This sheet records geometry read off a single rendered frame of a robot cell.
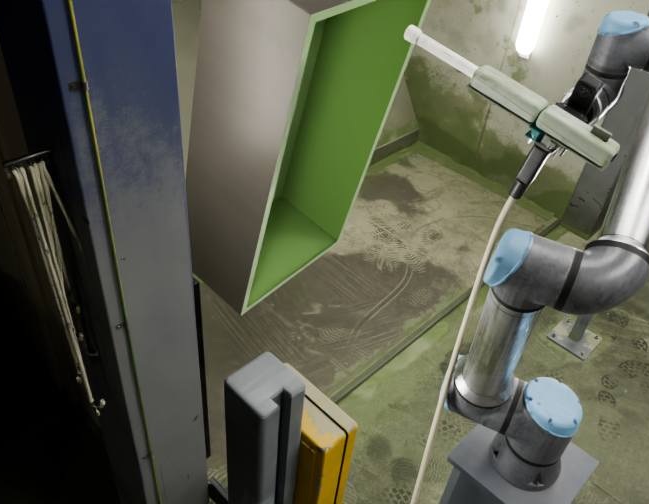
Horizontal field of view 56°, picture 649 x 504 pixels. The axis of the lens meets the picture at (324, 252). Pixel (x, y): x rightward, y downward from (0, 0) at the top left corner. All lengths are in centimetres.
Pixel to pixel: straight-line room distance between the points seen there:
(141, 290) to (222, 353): 161
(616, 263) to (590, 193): 262
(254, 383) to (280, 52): 112
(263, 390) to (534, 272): 66
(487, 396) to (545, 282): 53
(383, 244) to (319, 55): 134
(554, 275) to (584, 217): 271
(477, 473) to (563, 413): 31
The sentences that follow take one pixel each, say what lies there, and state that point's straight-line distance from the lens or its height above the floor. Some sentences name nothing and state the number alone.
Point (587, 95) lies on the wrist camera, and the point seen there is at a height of 162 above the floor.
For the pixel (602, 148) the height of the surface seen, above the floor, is 159.
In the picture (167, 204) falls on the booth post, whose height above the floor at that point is 150.
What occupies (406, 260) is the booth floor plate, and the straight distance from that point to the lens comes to 327.
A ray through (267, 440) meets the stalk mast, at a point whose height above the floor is 160.
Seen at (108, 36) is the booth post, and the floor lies 180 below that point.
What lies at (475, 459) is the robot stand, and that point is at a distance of 182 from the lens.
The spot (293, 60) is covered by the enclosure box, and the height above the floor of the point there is 151.
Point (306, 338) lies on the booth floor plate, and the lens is 279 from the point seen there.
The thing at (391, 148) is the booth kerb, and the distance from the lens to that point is 406.
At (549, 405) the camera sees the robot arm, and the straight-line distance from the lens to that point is 165.
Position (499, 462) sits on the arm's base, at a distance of 180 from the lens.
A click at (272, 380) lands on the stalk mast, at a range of 60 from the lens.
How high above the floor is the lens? 212
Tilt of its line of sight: 40 degrees down
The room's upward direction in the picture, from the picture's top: 6 degrees clockwise
